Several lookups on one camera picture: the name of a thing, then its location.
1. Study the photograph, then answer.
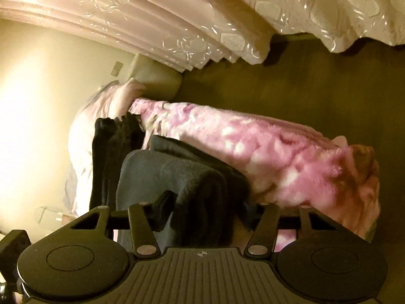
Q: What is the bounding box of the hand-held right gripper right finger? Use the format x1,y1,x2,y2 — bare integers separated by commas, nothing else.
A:
244,204,342,256

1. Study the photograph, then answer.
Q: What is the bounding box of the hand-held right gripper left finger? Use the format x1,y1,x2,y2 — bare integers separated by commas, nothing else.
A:
68,191,173,257

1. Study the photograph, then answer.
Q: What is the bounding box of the dark grey fleece garment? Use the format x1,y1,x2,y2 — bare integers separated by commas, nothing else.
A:
115,135,269,249

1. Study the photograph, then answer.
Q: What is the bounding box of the stack of dark clothes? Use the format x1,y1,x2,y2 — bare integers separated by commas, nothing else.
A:
89,112,148,213

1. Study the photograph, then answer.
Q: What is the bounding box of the pink floral blanket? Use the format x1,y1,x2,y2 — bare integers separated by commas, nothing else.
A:
114,98,382,254

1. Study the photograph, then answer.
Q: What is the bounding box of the pale pink comforter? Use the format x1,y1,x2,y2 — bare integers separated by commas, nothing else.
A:
63,81,148,220

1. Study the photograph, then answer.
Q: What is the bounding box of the pale bedside cabinet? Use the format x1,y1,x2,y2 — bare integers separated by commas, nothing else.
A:
127,53,183,101

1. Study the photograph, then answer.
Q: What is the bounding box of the pink embossed curtain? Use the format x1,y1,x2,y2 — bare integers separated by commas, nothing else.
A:
0,0,405,74

